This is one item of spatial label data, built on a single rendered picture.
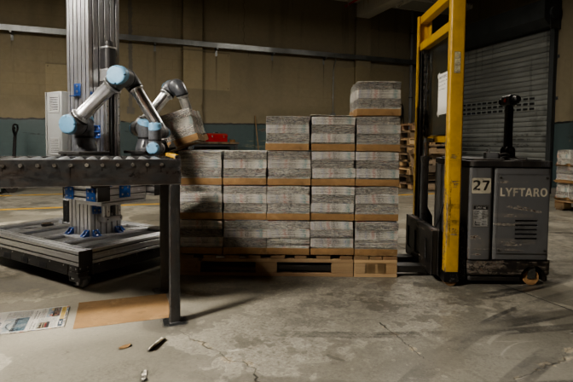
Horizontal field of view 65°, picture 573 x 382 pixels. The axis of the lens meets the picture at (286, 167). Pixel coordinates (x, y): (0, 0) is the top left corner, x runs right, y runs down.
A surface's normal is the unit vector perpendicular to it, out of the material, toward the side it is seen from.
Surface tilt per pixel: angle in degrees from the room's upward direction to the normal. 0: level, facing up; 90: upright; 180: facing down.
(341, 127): 90
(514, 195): 90
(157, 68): 90
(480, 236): 90
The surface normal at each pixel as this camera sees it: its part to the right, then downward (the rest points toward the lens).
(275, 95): 0.35, 0.05
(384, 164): 0.00, 0.05
